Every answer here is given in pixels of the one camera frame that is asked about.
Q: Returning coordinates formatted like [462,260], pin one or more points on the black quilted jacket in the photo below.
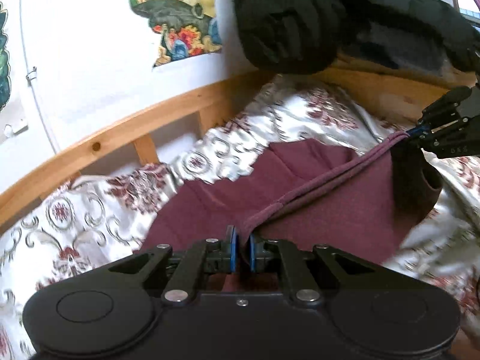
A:
[300,18]

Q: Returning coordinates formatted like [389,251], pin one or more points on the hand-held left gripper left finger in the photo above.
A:
[233,249]

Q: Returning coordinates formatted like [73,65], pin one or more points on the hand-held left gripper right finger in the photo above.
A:
[252,253]

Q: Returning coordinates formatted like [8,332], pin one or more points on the colourful landscape wall poster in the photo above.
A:
[176,37]

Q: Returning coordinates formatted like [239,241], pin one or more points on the floral satin bedspread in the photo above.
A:
[75,213]

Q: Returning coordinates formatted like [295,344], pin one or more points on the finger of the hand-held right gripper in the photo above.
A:
[450,138]
[450,105]

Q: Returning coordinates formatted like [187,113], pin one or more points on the cartoon girl wall poster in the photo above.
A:
[4,63]

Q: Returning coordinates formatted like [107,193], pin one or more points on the maroon long-sleeved sweater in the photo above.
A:
[318,213]

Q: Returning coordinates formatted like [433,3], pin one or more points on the white wall pipe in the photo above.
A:
[31,74]

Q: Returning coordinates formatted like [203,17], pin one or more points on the wooden bed frame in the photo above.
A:
[150,120]

